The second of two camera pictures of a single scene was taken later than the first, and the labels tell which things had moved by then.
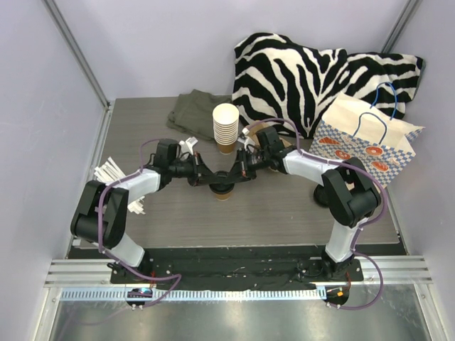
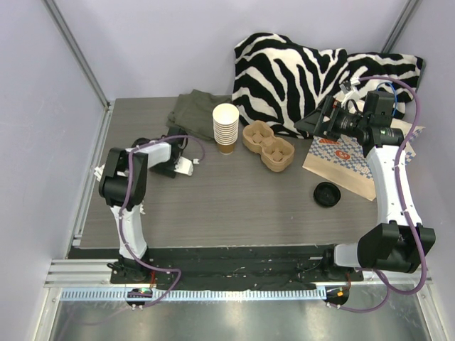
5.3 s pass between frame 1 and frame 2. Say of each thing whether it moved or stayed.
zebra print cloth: stayed
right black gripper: moved
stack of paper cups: stayed
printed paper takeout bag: moved
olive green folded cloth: stayed
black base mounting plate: stayed
